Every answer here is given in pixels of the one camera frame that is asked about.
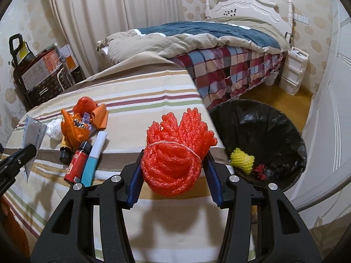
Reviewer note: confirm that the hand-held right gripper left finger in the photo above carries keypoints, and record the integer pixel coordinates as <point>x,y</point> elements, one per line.
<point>135,180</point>

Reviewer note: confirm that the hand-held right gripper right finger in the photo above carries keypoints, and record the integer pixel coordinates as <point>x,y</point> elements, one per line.
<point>214,180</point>

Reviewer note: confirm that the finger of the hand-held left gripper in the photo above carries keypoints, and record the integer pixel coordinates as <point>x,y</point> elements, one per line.
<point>23,154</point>

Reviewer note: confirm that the white paper packet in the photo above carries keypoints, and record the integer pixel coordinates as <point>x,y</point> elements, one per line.
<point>34,131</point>

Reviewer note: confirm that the white tissue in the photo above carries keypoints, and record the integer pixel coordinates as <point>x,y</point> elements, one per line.
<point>54,130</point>

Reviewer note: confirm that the brown bottle with yellow label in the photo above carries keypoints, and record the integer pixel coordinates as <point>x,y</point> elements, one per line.
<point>65,152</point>

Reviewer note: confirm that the white and teal tube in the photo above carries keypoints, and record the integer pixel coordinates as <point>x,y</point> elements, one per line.
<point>92,167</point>

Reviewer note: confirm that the red foam fruit net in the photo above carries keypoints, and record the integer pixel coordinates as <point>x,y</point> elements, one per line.
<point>175,153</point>

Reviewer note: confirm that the red bottle with black cap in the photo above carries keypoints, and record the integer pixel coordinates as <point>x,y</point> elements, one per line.
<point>76,164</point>

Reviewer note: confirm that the orange printed wrapper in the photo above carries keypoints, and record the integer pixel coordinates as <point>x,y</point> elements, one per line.
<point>74,131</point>

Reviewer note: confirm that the black trash bin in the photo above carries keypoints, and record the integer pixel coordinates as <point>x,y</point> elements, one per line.
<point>263,126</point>

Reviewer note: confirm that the red-orange plastic bag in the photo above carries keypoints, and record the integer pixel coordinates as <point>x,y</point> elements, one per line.
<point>86,104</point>

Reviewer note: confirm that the yellow foam fruit net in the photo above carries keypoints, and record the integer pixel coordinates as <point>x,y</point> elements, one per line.
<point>241,160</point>

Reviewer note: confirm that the orange fleece clothing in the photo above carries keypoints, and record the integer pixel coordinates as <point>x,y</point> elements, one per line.
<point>11,224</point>

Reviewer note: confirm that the small red wrapper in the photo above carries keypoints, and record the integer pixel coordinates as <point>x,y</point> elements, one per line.
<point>259,171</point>

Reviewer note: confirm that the striped tablecloth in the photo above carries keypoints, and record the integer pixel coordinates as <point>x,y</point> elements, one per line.
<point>137,101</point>

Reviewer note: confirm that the white and orange cardboard box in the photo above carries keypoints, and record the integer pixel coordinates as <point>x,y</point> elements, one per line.
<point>38,68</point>

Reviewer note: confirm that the orange-labelled cardboard box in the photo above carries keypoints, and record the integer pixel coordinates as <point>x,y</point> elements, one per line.
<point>68,57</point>

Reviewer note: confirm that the plaid bed sheet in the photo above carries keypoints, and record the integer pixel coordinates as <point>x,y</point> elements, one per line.
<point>233,71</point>

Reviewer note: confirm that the white wardrobe door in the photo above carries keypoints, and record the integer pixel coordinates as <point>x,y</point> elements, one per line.
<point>329,115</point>

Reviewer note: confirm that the white plastic drawer unit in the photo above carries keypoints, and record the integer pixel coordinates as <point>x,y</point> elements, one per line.
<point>292,71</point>

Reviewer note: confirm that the beige and blue duvet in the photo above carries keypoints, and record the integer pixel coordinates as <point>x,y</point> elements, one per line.
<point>170,38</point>

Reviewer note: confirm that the cream curtain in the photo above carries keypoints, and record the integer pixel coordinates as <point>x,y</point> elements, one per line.
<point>109,13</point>

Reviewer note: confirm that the white bed headboard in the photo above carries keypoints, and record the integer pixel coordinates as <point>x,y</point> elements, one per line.
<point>246,6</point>

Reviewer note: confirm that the white wall switch plate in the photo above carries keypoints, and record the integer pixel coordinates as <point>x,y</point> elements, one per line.
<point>301,18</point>

